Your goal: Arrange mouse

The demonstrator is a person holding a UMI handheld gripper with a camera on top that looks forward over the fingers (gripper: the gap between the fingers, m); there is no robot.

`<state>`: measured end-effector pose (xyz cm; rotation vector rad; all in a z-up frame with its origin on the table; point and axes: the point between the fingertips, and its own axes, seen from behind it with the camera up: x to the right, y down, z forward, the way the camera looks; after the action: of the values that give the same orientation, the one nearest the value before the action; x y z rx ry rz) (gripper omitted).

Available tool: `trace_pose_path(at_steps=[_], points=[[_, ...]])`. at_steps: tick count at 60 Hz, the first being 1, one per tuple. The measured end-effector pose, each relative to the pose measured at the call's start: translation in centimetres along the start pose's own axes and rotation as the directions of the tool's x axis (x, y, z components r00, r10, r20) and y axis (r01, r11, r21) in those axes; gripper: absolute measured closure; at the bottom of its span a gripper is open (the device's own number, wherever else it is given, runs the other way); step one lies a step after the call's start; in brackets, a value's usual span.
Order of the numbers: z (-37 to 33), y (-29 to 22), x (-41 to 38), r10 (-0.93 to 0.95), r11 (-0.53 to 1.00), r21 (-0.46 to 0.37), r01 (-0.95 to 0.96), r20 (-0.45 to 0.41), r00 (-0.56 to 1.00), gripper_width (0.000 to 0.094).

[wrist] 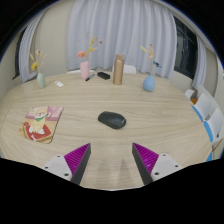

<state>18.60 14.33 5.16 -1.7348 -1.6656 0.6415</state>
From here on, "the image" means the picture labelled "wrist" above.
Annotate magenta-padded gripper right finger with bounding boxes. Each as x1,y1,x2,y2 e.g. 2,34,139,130
131,142,184,186

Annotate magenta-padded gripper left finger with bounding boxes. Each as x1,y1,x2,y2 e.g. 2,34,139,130
42,142,92,186

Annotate black computer mouse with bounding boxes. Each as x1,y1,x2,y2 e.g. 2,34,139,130
97,110,128,130

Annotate cartoon dog print mouse pad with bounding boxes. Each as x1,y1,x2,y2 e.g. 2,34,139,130
18,105,65,145

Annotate blue vase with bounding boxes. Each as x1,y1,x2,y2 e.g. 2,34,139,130
142,73,156,93

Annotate dark marker pen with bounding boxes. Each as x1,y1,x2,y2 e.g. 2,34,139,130
84,73,96,82

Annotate pale green vase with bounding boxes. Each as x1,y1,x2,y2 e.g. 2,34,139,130
36,72,47,89

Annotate small black box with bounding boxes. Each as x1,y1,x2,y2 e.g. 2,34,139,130
96,71,111,81

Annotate white chair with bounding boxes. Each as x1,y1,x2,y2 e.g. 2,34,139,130
65,68,96,75
111,64,137,75

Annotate pink vase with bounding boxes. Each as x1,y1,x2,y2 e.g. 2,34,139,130
79,60,91,81

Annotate gold drink bottle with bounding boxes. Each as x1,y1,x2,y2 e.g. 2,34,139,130
112,53,126,86

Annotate orange and yellow dried flowers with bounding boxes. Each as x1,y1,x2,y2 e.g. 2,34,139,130
76,36,104,63

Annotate beige and blue dried flowers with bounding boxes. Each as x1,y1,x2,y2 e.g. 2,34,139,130
139,43,163,76

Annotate narrow white curtain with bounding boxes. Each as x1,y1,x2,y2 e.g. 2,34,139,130
18,9,48,84
192,34,208,90

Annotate dark window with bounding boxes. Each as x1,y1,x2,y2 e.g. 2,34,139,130
12,28,27,80
173,16,198,80

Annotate wide white curtain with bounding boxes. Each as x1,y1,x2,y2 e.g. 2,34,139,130
65,0,178,79

